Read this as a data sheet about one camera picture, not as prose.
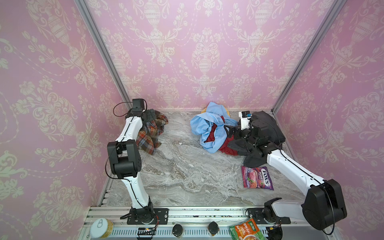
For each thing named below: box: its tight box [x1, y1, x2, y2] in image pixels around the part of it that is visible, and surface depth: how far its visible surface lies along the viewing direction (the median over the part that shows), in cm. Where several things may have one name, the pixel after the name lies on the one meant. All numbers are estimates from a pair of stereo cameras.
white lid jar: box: [90, 218, 114, 239], surface depth 69 cm
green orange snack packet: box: [229, 217, 266, 240], surface depth 70 cm
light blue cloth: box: [190, 101, 239, 154], surface depth 99 cm
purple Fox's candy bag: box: [241, 166, 274, 191], surface depth 85 cm
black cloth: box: [228, 110, 286, 168], surface depth 70 cm
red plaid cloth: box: [135, 110, 169, 155], surface depth 99 cm
